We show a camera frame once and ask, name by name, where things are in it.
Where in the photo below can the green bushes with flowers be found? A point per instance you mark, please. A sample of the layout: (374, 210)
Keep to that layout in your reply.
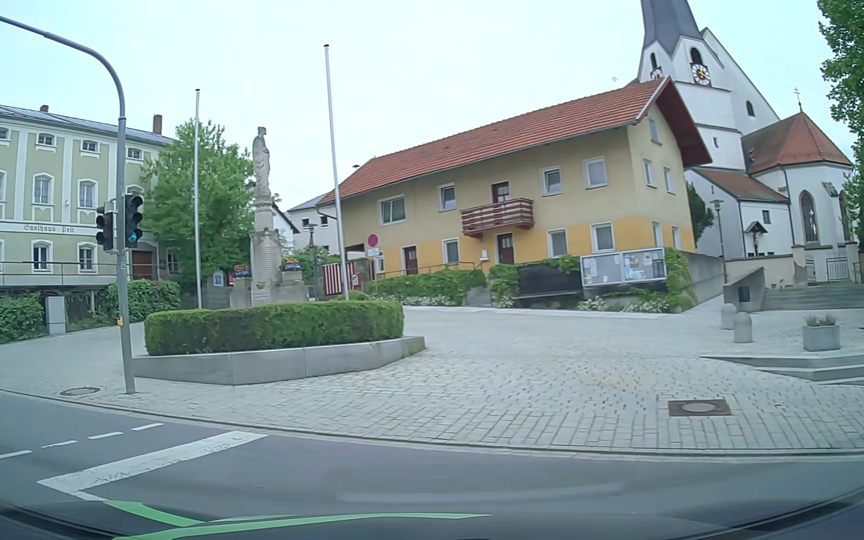
(477, 289)

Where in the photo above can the round red road sign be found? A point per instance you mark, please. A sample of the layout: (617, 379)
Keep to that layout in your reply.
(373, 247)

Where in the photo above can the white house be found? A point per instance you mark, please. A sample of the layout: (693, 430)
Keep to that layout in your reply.
(312, 225)

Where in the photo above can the yellow building with red roof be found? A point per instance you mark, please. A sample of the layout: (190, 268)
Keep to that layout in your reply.
(537, 187)

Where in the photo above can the tall grey flagpole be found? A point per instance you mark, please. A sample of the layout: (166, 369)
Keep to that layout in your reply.
(196, 187)
(336, 172)

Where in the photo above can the grey cobbled square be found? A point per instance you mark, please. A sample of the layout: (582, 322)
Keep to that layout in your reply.
(537, 375)

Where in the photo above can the trimmed green hedge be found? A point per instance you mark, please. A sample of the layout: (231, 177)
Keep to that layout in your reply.
(274, 325)

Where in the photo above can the stone monument with statue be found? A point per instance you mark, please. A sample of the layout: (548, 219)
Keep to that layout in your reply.
(265, 247)

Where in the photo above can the notice board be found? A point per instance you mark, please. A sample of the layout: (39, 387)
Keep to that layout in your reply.
(623, 267)

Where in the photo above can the grey asphalt road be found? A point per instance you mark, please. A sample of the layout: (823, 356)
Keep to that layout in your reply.
(372, 472)

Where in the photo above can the car's own bonnet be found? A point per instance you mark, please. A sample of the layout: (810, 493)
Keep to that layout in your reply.
(432, 510)

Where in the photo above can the grey stone bollard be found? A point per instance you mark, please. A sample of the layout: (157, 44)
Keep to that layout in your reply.
(742, 328)
(727, 316)

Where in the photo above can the traffic light on curved mast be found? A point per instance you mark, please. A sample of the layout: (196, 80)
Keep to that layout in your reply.
(121, 225)

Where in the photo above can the white church with tower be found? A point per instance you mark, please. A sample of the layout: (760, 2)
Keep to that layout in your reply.
(747, 142)

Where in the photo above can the road markings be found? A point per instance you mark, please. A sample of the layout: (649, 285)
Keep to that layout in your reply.
(148, 460)

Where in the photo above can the grey stone flower planter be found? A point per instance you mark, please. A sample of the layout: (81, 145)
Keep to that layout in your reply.
(821, 334)

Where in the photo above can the grey stone steps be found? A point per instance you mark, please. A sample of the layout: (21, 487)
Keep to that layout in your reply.
(826, 296)
(837, 367)

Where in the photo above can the metal railing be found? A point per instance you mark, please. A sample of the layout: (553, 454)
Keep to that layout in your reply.
(27, 271)

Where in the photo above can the pale green building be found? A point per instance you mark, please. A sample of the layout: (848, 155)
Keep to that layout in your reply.
(27, 195)

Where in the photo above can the grey stone planter wall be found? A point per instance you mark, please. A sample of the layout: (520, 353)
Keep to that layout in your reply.
(282, 361)

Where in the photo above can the lamp post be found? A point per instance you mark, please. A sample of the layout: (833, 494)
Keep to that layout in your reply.
(718, 232)

